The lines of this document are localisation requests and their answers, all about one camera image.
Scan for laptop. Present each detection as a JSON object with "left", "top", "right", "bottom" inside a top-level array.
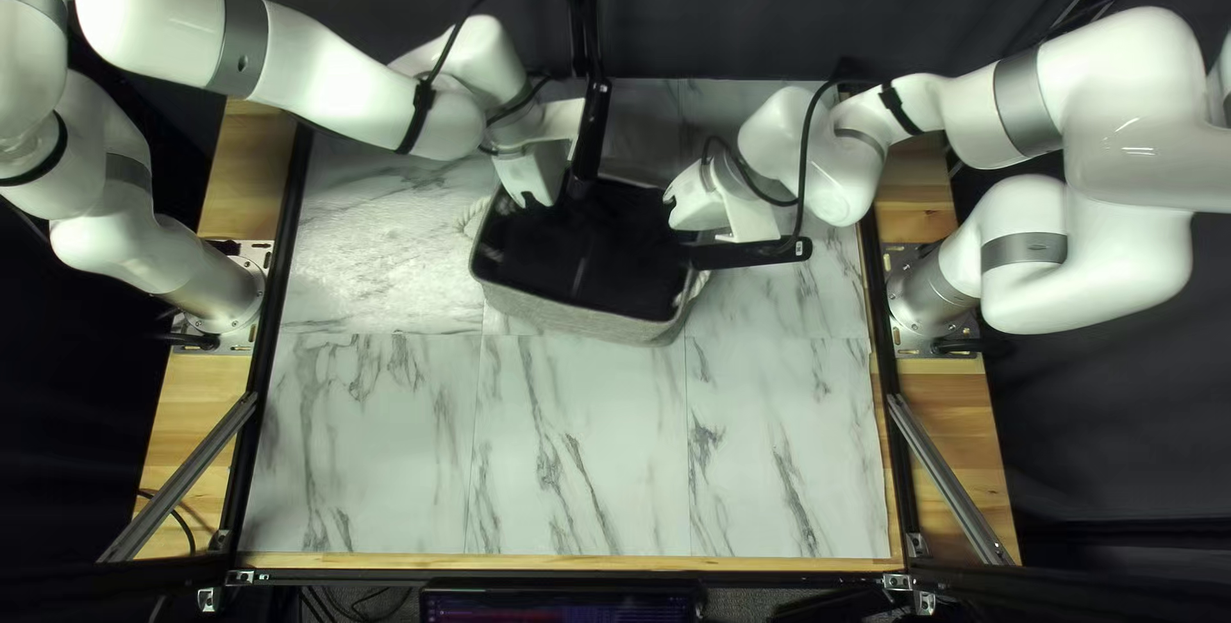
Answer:
[{"left": 418, "top": 583, "right": 710, "bottom": 623}]

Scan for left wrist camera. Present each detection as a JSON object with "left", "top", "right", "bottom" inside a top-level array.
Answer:
[{"left": 565, "top": 78, "right": 614, "bottom": 203}]

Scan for black frame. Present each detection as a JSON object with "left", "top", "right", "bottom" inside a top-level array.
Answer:
[{"left": 96, "top": 0, "right": 1184, "bottom": 623}]

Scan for grey fabric basket rope handles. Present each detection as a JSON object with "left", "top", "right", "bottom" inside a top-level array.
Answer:
[{"left": 464, "top": 173, "right": 715, "bottom": 348}]

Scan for black sweatshirt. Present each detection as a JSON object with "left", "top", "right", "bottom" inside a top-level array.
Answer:
[{"left": 476, "top": 183, "right": 690, "bottom": 322}]

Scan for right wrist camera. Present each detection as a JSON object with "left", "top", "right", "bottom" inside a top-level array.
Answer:
[{"left": 687, "top": 235, "right": 815, "bottom": 271}]

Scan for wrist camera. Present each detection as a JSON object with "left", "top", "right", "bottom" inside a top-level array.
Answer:
[
  {"left": 565, "top": 78, "right": 614, "bottom": 203},
  {"left": 687, "top": 235, "right": 815, "bottom": 271}
]

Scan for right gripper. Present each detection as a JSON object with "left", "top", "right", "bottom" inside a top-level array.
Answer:
[{"left": 662, "top": 158, "right": 782, "bottom": 246}]

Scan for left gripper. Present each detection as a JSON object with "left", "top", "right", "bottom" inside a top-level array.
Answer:
[{"left": 490, "top": 98, "right": 588, "bottom": 213}]

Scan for black cable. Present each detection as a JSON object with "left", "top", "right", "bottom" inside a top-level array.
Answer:
[
  {"left": 419, "top": 0, "right": 574, "bottom": 161},
  {"left": 700, "top": 60, "right": 871, "bottom": 255}
]

